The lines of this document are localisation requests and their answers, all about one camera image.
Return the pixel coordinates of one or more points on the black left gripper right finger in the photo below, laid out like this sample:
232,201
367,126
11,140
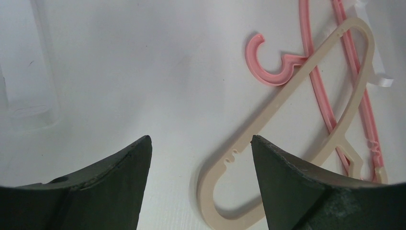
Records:
298,195

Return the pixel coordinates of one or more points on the pink hanger long bar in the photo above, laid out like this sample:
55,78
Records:
360,45

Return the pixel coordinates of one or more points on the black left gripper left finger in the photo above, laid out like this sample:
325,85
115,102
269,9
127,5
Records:
106,195

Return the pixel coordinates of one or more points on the white clothes rack frame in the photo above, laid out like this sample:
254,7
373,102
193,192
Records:
379,76

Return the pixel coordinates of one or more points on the beige hanger large hook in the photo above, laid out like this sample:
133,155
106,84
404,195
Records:
244,221

